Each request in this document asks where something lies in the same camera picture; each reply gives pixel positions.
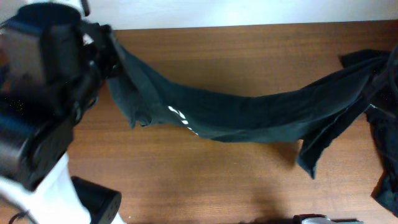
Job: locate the dark green t-shirt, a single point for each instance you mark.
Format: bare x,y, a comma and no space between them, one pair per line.
315,114

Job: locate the black garment white logo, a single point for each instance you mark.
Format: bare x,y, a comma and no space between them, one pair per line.
378,102

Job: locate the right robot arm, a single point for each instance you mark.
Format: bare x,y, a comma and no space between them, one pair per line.
322,219

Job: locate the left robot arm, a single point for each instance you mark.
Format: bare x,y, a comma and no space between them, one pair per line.
56,63

